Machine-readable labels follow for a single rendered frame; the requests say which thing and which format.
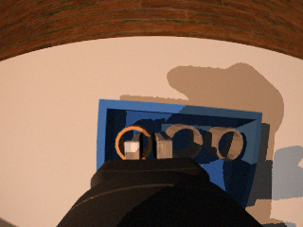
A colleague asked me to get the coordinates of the blue crate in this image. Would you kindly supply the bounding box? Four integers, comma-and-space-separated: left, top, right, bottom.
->
97, 99, 262, 209

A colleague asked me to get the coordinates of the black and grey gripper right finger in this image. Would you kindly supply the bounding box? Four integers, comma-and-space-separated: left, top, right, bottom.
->
152, 132, 173, 159

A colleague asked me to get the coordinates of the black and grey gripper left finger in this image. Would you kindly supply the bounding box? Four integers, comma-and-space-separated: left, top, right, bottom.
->
124, 132, 143, 160

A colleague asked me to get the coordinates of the grey metal sleeve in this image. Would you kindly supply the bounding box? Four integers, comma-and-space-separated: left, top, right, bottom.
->
204, 127, 243, 161
164, 123, 203, 159

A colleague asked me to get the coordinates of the bronze metal sleeve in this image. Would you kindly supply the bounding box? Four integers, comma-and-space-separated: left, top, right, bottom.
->
116, 124, 152, 160

